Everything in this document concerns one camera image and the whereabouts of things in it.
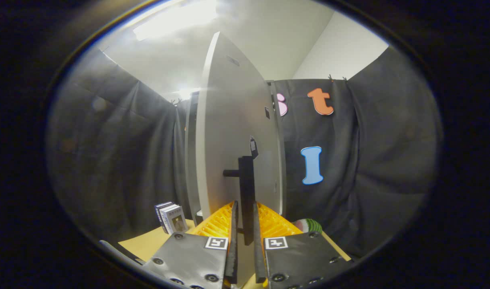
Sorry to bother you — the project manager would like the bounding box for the watermelon slice toy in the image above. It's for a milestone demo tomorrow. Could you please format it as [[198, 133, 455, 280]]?
[[293, 218, 323, 234]]

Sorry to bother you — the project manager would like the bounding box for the black door handle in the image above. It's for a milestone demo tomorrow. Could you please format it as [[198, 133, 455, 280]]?
[[223, 156, 257, 246]]

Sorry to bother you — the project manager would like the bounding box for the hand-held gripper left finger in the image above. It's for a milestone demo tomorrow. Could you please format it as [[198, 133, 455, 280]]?
[[142, 200, 240, 289]]

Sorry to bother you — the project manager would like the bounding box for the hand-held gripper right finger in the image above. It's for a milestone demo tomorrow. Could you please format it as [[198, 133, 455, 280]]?
[[252, 201, 353, 289]]

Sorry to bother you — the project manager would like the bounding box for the black backdrop cloth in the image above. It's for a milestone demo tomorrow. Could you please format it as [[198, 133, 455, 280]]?
[[47, 46, 444, 259]]

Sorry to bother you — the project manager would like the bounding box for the white book with figure cover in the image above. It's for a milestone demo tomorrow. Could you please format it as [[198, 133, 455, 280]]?
[[165, 204, 189, 235]]

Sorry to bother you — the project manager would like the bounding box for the dark blue book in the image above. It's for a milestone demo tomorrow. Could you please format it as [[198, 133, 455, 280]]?
[[154, 201, 174, 233]]

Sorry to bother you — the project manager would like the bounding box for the white shoe cabinet door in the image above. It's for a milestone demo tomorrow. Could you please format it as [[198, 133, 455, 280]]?
[[194, 31, 285, 288]]

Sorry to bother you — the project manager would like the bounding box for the grey shoe cabinet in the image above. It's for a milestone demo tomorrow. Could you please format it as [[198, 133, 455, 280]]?
[[184, 79, 288, 227]]

